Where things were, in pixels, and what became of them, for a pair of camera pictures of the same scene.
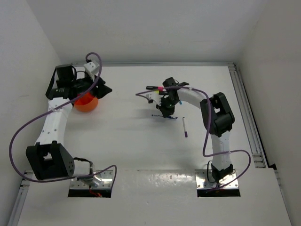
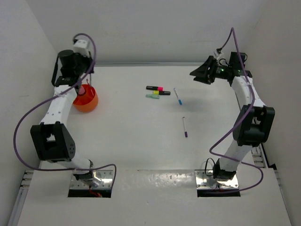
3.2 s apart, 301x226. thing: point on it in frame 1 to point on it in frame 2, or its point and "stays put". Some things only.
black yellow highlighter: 160,92 stays put
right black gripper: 165,111 to 203,72
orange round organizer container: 87,103 stays put
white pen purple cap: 186,133 stays put
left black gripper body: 83,85 to 83,63
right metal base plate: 202,182 stays put
